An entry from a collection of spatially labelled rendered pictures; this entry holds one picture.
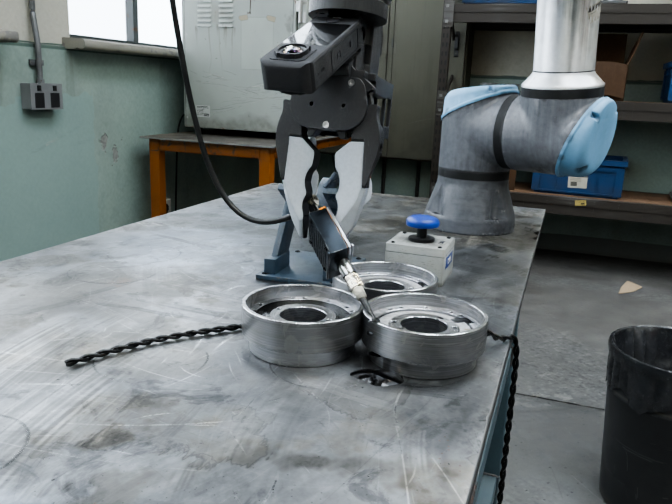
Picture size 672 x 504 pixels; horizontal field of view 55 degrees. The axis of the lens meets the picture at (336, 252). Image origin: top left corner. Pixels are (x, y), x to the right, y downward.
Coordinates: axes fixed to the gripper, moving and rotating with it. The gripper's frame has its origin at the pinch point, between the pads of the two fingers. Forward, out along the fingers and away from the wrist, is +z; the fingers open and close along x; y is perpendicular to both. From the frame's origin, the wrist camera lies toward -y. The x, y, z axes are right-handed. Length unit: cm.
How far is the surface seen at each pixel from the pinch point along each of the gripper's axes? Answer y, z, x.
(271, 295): -1.4, 6.8, 3.6
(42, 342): -12.3, 11.7, 19.5
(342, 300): 0.6, 6.6, -2.6
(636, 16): 331, -100, -39
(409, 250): 19.1, 3.3, -4.1
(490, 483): 78, 56, -13
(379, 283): 9.3, 6.0, -3.6
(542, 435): 150, 70, -22
